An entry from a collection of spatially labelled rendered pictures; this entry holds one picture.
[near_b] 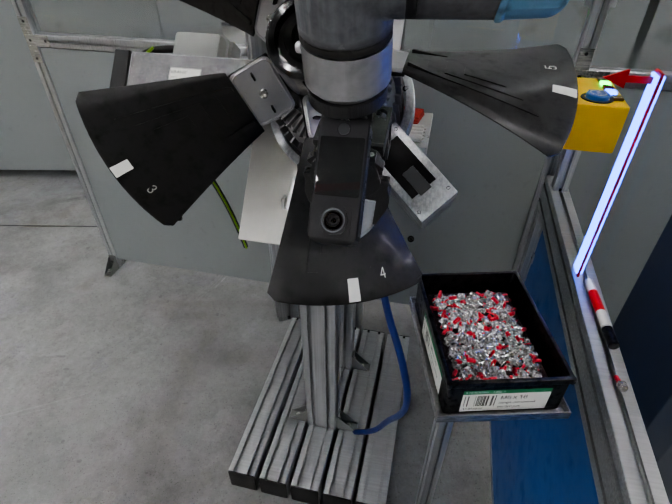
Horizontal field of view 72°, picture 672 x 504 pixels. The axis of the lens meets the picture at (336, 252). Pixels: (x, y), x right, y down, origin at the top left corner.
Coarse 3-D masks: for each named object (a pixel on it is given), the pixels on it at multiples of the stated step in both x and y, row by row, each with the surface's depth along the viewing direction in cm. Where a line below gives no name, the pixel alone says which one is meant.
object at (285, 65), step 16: (288, 0) 61; (272, 16) 61; (288, 16) 62; (272, 32) 61; (288, 32) 61; (272, 48) 61; (288, 48) 61; (288, 64) 60; (288, 80) 62; (304, 80) 60
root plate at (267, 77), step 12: (264, 60) 65; (240, 72) 65; (252, 72) 66; (264, 72) 66; (276, 72) 66; (240, 84) 66; (252, 84) 67; (264, 84) 67; (276, 84) 68; (252, 96) 68; (276, 96) 69; (288, 96) 69; (252, 108) 69; (264, 108) 70; (276, 108) 70; (288, 108) 70; (264, 120) 71
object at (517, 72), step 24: (528, 48) 68; (552, 48) 67; (408, 72) 60; (432, 72) 61; (456, 72) 61; (480, 72) 62; (504, 72) 62; (528, 72) 63; (552, 72) 63; (456, 96) 58; (480, 96) 59; (504, 96) 59; (528, 96) 60; (552, 96) 60; (504, 120) 57; (528, 120) 57; (552, 120) 58; (552, 144) 56
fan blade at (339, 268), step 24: (312, 144) 63; (288, 216) 60; (384, 216) 67; (288, 240) 60; (312, 240) 61; (360, 240) 64; (384, 240) 66; (288, 264) 60; (312, 264) 61; (336, 264) 62; (360, 264) 64; (408, 264) 67; (288, 288) 60; (312, 288) 61; (336, 288) 62; (360, 288) 63; (384, 288) 65
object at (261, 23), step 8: (264, 0) 67; (272, 0) 67; (280, 0) 66; (264, 8) 68; (272, 8) 67; (256, 16) 70; (264, 16) 69; (256, 24) 71; (264, 24) 70; (256, 32) 72; (264, 32) 71; (264, 40) 72
